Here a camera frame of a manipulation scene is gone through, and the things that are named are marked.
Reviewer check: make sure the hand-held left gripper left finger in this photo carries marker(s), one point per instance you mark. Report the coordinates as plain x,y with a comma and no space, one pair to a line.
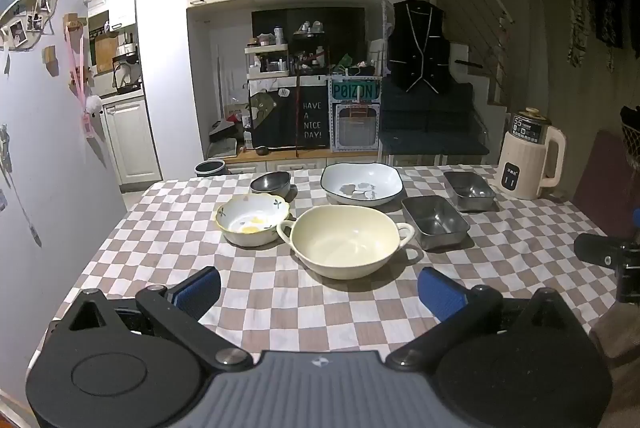
200,289

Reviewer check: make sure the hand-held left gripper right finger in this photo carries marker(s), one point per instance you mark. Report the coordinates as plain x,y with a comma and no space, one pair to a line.
437,294

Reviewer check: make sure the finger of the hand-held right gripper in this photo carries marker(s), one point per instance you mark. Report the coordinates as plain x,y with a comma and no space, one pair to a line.
597,249

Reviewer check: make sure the round steel bowl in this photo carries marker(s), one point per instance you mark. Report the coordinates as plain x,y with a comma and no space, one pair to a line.
270,184

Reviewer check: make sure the white blue-rimmed square plate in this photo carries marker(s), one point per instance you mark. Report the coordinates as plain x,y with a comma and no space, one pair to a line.
360,185

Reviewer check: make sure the rectangular steel tray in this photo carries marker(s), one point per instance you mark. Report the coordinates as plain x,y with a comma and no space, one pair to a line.
469,190
435,223

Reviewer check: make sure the mauve chair back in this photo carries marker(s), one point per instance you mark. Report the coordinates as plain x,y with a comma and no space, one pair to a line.
607,178

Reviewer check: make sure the brown white checkered tablecloth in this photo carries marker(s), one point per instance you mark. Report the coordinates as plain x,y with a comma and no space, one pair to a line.
150,233

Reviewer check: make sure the white bowl with yellow flowers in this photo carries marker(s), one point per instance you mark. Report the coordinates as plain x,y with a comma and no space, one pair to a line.
250,223

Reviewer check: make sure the cream electric kettle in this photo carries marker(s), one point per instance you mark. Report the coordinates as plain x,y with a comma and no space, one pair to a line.
522,157

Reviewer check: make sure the dark grey trash bin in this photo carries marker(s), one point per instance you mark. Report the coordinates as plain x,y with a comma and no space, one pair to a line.
210,168

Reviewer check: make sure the dark wicker basket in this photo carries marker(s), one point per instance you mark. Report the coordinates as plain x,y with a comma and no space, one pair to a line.
631,122

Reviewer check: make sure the white low drawer cabinet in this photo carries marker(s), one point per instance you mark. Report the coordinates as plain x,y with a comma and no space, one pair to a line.
300,162

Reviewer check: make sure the white kitchen base cabinet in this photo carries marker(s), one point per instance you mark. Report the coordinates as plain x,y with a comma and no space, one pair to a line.
130,142

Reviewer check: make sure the dark blue sofa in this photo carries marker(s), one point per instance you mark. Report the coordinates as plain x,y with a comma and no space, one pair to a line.
430,122

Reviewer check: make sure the black cabinet with letter board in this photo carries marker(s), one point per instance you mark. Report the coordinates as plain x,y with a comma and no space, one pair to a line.
285,122

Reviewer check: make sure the toy oven poster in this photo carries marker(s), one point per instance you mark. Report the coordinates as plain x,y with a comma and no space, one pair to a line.
354,117

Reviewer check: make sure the white organizer shelf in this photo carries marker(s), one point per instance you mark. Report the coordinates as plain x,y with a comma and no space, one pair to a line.
267,57

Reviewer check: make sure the black vest with white trim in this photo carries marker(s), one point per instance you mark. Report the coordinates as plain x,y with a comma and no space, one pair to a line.
417,47

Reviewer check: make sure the pink ribbon with white plush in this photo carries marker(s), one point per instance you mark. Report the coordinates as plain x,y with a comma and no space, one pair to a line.
80,72

